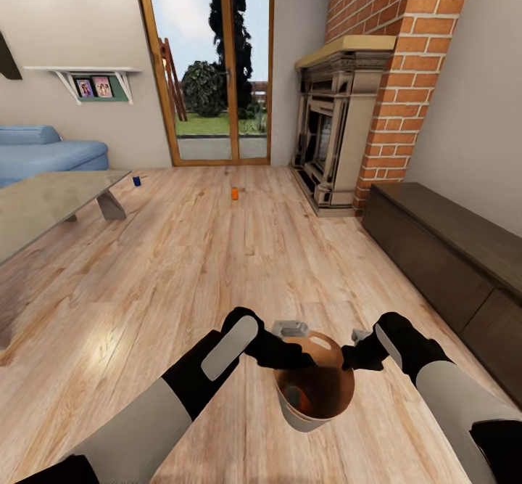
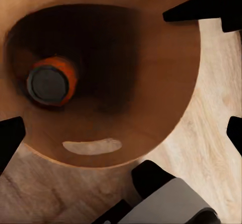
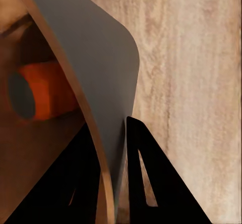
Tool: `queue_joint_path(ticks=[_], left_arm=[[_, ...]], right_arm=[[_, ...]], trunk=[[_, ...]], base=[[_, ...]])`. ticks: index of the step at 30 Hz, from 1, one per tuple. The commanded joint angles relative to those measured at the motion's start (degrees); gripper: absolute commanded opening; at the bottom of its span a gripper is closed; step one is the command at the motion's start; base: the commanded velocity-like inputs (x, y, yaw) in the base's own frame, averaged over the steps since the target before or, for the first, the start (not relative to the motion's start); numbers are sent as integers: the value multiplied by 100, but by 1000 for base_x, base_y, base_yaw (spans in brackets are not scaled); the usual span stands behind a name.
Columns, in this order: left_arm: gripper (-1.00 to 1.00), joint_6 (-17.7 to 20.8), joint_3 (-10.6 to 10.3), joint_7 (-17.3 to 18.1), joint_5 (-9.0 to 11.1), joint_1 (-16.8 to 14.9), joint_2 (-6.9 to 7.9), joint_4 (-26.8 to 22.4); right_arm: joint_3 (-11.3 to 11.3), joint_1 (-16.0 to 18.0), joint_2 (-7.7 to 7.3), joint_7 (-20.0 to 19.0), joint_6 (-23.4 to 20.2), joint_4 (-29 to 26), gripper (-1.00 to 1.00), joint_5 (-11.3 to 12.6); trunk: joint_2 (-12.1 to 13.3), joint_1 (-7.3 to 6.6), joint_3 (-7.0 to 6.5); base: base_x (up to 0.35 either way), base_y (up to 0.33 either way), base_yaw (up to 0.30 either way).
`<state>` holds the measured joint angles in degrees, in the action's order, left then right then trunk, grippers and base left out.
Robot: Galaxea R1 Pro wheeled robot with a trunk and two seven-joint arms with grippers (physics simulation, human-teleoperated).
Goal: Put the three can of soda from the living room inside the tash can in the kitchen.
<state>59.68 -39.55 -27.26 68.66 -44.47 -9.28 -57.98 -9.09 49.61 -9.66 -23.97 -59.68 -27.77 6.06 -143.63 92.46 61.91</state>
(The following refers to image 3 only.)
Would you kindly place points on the trash can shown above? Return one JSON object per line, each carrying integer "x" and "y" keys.
{"x": 100, "y": 59}

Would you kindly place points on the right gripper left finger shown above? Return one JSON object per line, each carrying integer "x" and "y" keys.
{"x": 68, "y": 192}

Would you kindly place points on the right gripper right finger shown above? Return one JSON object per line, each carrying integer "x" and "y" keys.
{"x": 176, "y": 204}

